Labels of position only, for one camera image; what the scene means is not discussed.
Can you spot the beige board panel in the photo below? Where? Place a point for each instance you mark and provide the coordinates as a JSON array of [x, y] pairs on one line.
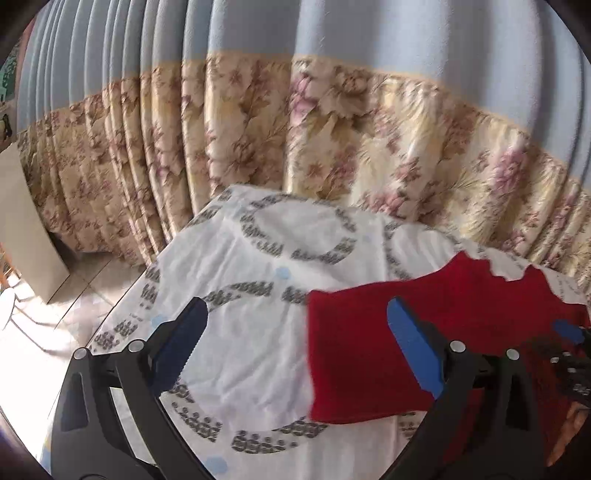
[[22, 233]]

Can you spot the blue floral curtain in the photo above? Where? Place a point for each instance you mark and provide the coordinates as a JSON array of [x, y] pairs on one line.
[[472, 117]]

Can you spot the red knitted garment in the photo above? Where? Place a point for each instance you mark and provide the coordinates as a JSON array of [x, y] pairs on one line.
[[359, 372]]

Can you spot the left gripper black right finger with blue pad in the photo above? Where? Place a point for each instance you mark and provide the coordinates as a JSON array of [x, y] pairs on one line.
[[484, 421]]

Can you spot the person's right hand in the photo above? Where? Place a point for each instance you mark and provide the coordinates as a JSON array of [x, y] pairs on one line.
[[575, 420]]

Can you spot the white patterned bed sheet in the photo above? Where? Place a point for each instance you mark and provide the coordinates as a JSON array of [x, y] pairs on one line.
[[242, 402]]

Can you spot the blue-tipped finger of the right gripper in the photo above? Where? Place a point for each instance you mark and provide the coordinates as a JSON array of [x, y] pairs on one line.
[[567, 331]]

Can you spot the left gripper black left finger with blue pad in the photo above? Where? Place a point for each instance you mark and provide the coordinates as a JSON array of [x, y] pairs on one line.
[[87, 439]]

